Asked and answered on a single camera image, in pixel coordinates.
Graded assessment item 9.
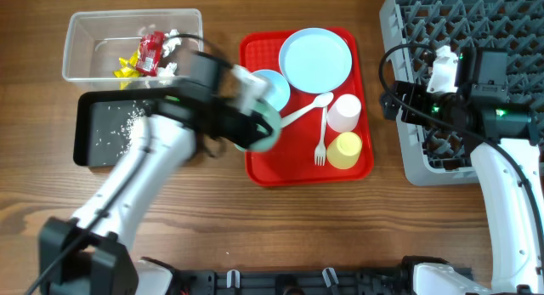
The red serving tray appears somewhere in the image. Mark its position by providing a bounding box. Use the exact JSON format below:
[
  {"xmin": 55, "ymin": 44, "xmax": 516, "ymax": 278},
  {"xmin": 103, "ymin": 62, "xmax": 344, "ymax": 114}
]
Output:
[{"xmin": 239, "ymin": 30, "xmax": 374, "ymax": 187}]

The white napkin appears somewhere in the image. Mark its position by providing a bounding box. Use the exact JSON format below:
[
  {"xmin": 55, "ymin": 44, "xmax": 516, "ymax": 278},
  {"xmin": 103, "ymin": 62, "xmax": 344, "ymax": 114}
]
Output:
[
  {"xmin": 161, "ymin": 29, "xmax": 182, "ymax": 58},
  {"xmin": 157, "ymin": 62, "xmax": 178, "ymax": 77}
]

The white rice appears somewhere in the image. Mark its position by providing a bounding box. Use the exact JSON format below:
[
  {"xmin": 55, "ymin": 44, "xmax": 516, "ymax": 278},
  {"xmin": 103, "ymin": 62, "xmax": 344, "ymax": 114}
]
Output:
[{"xmin": 89, "ymin": 100, "xmax": 146, "ymax": 165}]

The yellow snack wrapper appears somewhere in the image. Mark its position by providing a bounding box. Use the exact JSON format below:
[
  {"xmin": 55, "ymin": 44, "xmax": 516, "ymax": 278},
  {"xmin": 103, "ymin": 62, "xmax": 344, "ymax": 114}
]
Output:
[{"xmin": 113, "ymin": 51, "xmax": 141, "ymax": 78}]

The light blue bowl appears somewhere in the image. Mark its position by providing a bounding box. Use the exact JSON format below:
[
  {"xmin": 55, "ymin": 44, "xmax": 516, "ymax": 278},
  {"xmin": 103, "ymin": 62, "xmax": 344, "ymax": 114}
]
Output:
[{"xmin": 252, "ymin": 69, "xmax": 291, "ymax": 112}]

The yellow plastic cup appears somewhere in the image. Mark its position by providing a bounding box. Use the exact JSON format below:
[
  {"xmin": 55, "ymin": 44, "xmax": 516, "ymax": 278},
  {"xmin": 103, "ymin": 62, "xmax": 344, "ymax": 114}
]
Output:
[{"xmin": 326, "ymin": 132, "xmax": 362, "ymax": 169}]

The clear plastic bin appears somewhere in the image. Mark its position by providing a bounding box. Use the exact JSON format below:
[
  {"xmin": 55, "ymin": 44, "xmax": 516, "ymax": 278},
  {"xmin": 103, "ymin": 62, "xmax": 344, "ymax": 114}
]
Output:
[{"xmin": 62, "ymin": 9, "xmax": 203, "ymax": 91}]

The white plastic fork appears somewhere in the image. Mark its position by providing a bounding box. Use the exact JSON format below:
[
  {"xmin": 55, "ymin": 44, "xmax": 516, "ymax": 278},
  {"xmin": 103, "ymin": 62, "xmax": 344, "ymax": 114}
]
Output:
[{"xmin": 314, "ymin": 106, "xmax": 327, "ymax": 166}]

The light blue plate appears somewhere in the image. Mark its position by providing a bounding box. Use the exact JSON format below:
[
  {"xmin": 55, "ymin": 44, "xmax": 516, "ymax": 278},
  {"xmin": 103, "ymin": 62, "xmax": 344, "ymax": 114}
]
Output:
[{"xmin": 278, "ymin": 28, "xmax": 353, "ymax": 94}]

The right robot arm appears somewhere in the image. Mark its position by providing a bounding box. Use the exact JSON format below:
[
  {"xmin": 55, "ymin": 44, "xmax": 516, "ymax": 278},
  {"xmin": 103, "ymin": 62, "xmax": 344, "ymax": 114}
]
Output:
[{"xmin": 381, "ymin": 45, "xmax": 543, "ymax": 294}]

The grey dishwasher rack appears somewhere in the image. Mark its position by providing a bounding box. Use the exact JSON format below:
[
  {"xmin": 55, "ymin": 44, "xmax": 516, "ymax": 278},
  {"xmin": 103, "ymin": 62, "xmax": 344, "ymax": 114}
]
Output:
[{"xmin": 379, "ymin": 0, "xmax": 543, "ymax": 186}]

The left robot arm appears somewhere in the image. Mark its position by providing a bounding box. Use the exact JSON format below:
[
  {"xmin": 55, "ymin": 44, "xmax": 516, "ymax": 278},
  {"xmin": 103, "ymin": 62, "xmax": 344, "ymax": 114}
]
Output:
[{"xmin": 30, "ymin": 52, "xmax": 275, "ymax": 294}]

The white plastic spoon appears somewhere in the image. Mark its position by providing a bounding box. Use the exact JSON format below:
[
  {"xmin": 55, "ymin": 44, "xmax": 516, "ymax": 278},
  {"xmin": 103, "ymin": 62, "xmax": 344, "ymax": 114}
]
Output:
[{"xmin": 280, "ymin": 92, "xmax": 334, "ymax": 128}]

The green bowl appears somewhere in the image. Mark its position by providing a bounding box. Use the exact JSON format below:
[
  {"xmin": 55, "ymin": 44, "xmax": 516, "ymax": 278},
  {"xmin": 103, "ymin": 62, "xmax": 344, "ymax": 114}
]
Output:
[{"xmin": 233, "ymin": 99, "xmax": 283, "ymax": 154}]

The white plastic cup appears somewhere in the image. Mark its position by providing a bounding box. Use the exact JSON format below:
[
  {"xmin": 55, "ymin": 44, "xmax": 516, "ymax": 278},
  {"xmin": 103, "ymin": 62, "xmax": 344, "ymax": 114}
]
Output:
[{"xmin": 326, "ymin": 94, "xmax": 362, "ymax": 133}]

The black plastic tray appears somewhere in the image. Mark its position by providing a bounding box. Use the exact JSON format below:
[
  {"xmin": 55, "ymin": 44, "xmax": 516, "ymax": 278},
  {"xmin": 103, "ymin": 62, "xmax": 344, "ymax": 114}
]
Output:
[{"xmin": 72, "ymin": 87, "xmax": 194, "ymax": 168}]

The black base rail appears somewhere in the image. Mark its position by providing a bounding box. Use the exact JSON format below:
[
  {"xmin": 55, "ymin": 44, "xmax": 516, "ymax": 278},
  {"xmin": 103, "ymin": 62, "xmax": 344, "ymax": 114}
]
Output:
[{"xmin": 168, "ymin": 267, "xmax": 413, "ymax": 295}]

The red snack wrapper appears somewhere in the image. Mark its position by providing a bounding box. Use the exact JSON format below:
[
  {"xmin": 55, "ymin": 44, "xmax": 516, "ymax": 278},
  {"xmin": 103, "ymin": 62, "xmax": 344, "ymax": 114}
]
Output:
[{"xmin": 135, "ymin": 31, "xmax": 166, "ymax": 77}]

